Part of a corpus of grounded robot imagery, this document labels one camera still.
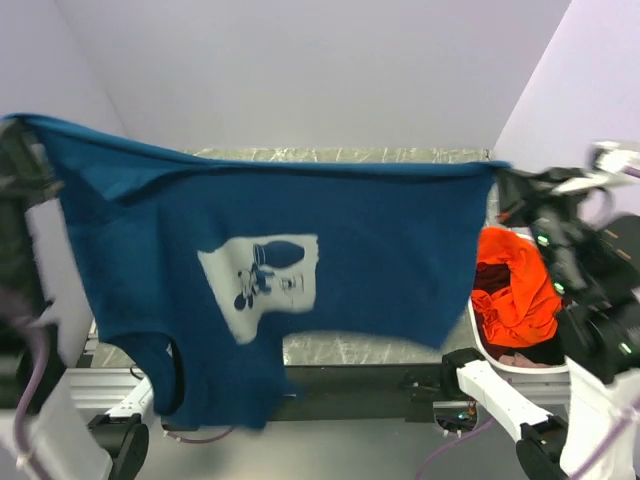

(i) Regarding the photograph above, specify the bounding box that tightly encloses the blue t shirt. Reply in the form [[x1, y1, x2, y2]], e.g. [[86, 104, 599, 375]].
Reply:
[[23, 114, 496, 429]]

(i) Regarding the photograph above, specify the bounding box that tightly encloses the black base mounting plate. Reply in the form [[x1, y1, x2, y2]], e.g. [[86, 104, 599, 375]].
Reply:
[[159, 364, 481, 434]]

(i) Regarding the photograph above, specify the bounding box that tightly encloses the black t shirt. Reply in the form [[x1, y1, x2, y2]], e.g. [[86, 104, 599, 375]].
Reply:
[[473, 263, 564, 366]]

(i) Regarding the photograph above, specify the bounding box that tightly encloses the pink garment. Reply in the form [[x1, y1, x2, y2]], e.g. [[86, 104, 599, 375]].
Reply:
[[498, 352, 550, 369]]

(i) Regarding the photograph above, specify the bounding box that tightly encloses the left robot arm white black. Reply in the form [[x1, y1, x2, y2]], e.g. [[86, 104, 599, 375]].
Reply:
[[1, 119, 153, 479]]

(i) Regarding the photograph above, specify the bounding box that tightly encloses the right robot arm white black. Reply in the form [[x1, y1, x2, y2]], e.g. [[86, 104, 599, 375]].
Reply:
[[438, 168, 639, 479]]

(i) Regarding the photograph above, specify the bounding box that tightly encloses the orange t shirt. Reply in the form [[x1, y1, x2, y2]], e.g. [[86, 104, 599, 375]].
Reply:
[[472, 226, 564, 349]]

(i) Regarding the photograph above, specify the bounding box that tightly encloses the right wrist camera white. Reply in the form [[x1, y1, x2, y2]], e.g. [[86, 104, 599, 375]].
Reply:
[[551, 140, 639, 196]]

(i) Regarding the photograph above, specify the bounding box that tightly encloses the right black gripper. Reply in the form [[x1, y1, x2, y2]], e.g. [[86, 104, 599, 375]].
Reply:
[[489, 158, 588, 288]]

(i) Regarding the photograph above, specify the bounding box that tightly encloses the aluminium frame rail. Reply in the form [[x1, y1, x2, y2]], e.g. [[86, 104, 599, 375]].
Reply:
[[67, 321, 153, 422]]

